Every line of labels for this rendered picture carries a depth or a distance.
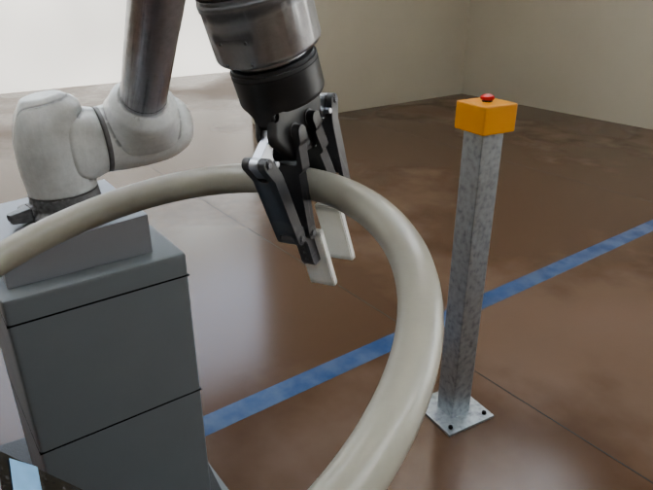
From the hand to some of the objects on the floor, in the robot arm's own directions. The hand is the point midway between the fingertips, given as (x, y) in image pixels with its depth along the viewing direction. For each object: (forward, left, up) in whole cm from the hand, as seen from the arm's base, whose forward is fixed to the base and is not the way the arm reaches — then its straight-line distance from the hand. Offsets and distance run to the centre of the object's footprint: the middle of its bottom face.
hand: (326, 245), depth 61 cm
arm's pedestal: (-97, -1, -115) cm, 150 cm away
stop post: (-51, +101, -120) cm, 165 cm away
